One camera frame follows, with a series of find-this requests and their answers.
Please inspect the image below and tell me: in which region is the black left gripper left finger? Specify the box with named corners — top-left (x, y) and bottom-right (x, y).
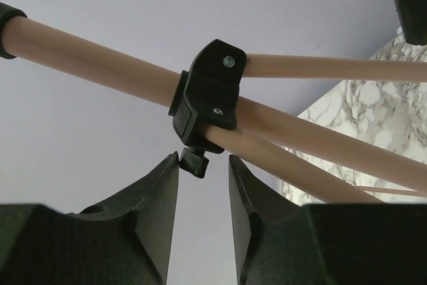
top-left (1, 154), bottom-right (179, 284)

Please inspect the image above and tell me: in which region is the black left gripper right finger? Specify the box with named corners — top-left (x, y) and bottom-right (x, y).
top-left (229, 156), bottom-right (426, 284)

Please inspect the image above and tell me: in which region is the pink music stand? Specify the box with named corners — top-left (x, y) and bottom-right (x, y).
top-left (1, 4), bottom-right (426, 203)

